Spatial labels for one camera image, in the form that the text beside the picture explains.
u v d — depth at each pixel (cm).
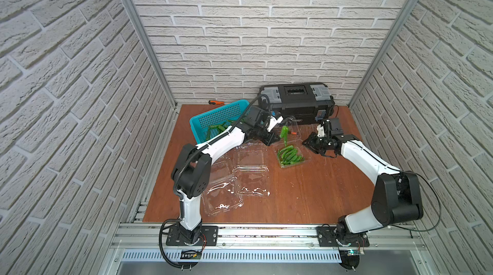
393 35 86
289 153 96
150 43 92
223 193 83
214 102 122
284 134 86
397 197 44
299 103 98
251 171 89
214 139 55
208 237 73
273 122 79
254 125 70
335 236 73
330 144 65
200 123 103
